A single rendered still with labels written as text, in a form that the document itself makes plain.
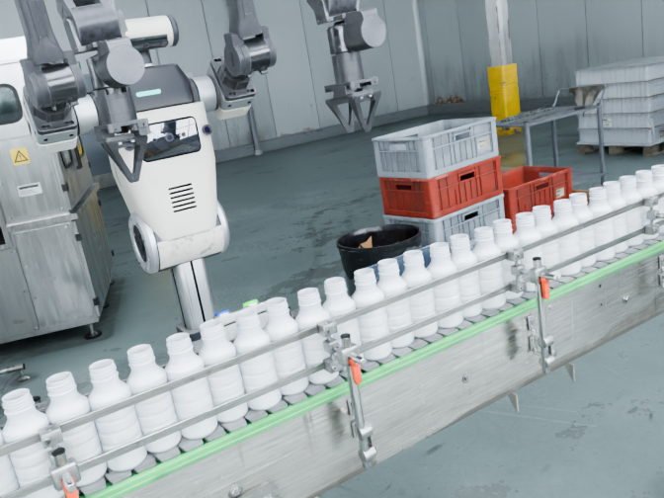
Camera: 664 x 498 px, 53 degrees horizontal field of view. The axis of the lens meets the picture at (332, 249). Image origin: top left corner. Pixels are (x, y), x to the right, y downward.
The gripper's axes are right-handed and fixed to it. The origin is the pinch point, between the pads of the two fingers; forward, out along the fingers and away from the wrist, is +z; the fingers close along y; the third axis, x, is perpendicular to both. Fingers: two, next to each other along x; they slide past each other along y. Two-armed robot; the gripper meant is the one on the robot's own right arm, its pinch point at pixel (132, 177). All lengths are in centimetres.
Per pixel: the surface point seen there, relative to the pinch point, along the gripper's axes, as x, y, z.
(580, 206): 91, 15, 26
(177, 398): -5.4, 15.8, 33.1
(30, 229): 18, -356, 52
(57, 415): -22.2, 15.9, 28.7
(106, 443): -17.1, 16.0, 35.5
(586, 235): 91, 16, 32
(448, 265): 50, 17, 28
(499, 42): 780, -673, -20
